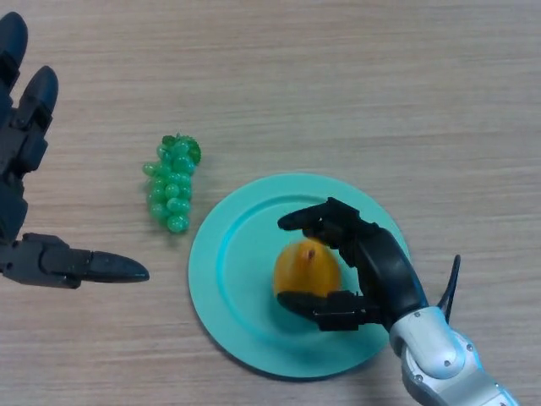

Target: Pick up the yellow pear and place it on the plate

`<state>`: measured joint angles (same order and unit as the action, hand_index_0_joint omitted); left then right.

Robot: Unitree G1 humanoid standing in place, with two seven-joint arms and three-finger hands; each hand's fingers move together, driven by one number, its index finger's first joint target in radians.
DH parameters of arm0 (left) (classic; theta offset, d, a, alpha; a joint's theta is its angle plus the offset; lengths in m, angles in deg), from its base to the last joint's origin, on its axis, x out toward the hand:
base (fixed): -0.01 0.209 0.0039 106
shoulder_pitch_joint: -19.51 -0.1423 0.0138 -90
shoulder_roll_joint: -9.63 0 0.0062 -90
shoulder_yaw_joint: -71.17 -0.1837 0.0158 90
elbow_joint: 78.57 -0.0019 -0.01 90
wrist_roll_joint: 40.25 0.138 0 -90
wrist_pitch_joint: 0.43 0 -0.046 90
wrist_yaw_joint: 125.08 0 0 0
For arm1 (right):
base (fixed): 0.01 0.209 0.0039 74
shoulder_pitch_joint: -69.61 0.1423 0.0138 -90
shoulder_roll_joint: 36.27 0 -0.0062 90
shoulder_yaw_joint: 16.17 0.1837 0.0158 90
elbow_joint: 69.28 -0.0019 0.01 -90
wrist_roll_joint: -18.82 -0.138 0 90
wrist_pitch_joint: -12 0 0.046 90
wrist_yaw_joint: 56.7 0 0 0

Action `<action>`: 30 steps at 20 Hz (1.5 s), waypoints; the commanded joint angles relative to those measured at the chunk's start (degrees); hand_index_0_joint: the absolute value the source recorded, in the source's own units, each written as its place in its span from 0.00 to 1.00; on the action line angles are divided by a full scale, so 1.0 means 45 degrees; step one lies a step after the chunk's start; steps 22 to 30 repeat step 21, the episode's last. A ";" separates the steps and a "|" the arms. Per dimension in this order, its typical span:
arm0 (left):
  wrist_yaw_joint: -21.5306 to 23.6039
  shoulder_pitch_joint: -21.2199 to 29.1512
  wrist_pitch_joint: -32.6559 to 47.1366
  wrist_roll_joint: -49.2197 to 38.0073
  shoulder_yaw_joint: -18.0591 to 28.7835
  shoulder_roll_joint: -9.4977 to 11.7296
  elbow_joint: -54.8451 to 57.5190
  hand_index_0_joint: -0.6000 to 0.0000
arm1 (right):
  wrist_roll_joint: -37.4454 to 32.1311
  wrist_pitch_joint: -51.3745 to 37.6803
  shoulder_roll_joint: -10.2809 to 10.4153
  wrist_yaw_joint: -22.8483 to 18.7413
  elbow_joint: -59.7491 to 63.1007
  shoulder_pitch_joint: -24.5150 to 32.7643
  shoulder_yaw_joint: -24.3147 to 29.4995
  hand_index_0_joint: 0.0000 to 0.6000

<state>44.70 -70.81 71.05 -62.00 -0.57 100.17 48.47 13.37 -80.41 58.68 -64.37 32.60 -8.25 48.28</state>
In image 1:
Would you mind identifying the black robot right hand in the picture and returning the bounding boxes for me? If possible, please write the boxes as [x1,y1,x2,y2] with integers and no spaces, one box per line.
[277,196,428,332]

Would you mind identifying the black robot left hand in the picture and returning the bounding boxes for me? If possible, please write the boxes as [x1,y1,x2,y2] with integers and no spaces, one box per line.
[0,11,150,290]

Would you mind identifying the yellow pear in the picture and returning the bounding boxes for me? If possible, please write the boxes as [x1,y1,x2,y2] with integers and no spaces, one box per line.
[273,239,342,299]

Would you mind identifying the green round plate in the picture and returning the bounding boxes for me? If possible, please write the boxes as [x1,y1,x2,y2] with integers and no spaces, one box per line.
[188,172,412,379]

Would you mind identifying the green grape bunch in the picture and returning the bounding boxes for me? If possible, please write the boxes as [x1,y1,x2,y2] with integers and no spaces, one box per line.
[141,133,203,234]

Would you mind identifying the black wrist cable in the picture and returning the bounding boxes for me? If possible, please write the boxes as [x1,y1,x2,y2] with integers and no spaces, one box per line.
[437,254,462,323]

